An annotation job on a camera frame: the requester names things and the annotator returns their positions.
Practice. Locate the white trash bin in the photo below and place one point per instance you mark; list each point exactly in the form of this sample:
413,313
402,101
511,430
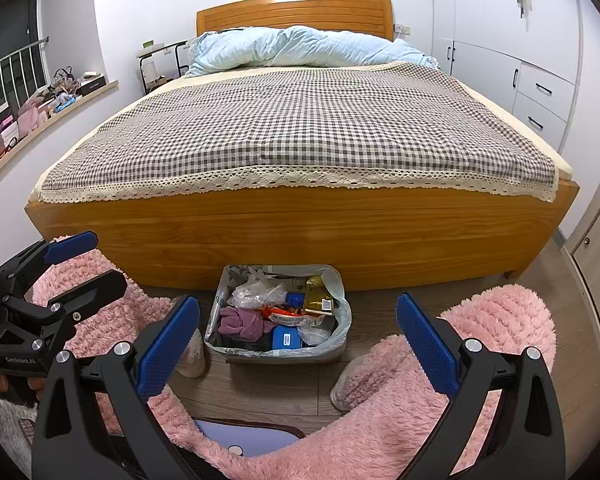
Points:
280,359

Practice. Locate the pile of windowsill clutter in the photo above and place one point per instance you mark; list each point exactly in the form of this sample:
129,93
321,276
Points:
30,110

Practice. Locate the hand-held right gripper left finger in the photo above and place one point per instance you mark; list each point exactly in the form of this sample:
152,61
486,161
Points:
167,345

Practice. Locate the light blue duvet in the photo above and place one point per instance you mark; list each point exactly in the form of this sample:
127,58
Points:
305,50

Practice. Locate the white fluffy slipper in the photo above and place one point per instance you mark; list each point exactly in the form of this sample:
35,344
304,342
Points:
192,357
352,385

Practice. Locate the pink cloth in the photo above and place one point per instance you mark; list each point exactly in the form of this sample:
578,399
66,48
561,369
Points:
242,325

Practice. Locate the red white snack wrapper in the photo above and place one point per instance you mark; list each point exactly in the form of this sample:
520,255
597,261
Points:
292,316

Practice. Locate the dark blue printed box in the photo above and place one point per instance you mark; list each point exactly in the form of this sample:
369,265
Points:
287,337

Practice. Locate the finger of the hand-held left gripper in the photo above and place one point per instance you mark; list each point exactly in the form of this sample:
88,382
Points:
72,245
90,292

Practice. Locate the wooden bed frame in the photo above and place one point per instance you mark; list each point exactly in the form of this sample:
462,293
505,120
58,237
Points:
280,240

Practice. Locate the white wardrobe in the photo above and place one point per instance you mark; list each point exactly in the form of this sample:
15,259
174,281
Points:
480,10

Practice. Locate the crumpled white plastic wrap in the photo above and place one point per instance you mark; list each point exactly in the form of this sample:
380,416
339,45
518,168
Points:
255,290

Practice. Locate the black box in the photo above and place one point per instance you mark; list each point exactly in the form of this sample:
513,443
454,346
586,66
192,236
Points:
91,85

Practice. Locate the black metal bedside table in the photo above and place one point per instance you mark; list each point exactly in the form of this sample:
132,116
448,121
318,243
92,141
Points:
155,50

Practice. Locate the wall socket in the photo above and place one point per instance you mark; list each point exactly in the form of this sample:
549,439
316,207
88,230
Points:
401,26

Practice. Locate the gold sachet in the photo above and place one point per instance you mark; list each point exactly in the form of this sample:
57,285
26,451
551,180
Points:
317,297

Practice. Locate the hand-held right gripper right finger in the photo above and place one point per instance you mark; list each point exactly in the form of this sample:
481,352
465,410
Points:
427,345

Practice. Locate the person's left hand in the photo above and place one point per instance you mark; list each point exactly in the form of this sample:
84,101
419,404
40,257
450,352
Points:
36,386

